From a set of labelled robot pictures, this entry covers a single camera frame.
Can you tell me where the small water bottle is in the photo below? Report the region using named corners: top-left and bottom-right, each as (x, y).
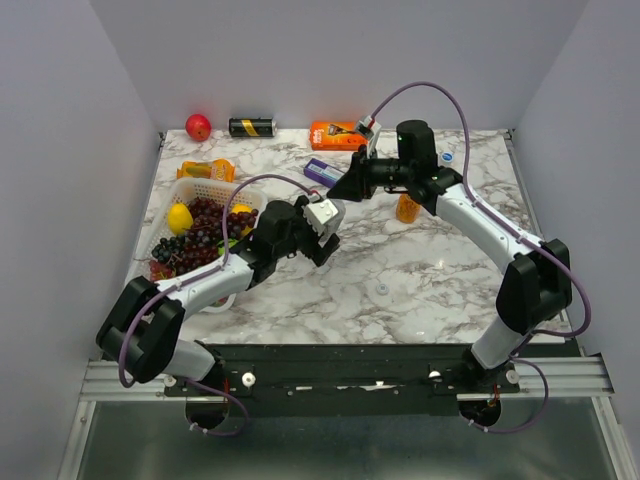
top-left (331, 199), bottom-right (346, 229)

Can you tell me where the aluminium mounting rail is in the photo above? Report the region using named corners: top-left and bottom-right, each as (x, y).
top-left (80, 357), bottom-right (614, 402)

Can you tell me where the orange snack bag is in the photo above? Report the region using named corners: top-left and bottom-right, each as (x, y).
top-left (176, 158), bottom-right (235, 183)

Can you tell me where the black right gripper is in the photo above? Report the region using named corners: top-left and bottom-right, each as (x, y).
top-left (326, 145), bottom-right (413, 203)

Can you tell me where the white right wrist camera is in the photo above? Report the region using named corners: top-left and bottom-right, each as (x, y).
top-left (354, 115), bottom-right (381, 158)

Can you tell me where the red apple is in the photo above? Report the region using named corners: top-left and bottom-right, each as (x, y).
top-left (185, 114), bottom-right (212, 142)

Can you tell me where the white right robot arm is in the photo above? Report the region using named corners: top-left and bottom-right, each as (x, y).
top-left (328, 120), bottom-right (572, 392)

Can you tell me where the orange juice bottle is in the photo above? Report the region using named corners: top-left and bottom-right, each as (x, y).
top-left (396, 194), bottom-right (421, 224)

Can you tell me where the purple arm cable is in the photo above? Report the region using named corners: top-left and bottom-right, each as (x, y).
top-left (369, 81), bottom-right (594, 434)
top-left (118, 173), bottom-right (321, 437)

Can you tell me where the purple toothpaste box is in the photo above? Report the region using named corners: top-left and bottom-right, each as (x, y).
top-left (303, 158), bottom-right (344, 188)

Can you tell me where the dark blue grapes bunch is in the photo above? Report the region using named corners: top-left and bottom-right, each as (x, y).
top-left (151, 235), bottom-right (186, 265)

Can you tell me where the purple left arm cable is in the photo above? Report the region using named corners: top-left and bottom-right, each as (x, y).
top-left (118, 173), bottom-right (321, 437)

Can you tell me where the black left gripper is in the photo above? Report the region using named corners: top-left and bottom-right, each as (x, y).
top-left (274, 196), bottom-right (340, 267)

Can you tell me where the light red grapes bunch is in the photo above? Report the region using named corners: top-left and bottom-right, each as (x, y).
top-left (149, 259), bottom-right (175, 282)

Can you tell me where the white plastic basket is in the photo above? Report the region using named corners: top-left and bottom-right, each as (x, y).
top-left (126, 177), bottom-right (268, 314)

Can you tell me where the black gold can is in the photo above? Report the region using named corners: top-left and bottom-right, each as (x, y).
top-left (228, 118), bottom-right (277, 138)

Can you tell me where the yellow lemon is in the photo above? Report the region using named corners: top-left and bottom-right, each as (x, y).
top-left (167, 203), bottom-right (194, 235)
top-left (229, 204), bottom-right (255, 238)

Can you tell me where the large clear plastic bottle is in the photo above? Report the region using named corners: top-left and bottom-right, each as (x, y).
top-left (438, 151), bottom-right (457, 177)

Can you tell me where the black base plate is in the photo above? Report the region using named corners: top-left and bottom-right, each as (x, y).
top-left (99, 342), bottom-right (586, 419)

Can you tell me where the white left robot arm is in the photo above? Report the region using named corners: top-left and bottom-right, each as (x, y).
top-left (96, 196), bottom-right (346, 395)

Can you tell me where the blue white bottle cap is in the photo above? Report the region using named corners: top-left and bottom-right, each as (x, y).
top-left (440, 152), bottom-right (453, 164)

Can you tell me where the dark red grapes bunch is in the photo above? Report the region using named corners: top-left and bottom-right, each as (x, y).
top-left (170, 197), bottom-right (259, 276)

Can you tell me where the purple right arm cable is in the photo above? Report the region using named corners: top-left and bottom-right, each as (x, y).
top-left (369, 81), bottom-right (594, 434)

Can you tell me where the orange razor box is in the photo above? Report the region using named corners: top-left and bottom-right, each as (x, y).
top-left (309, 121), bottom-right (367, 152)

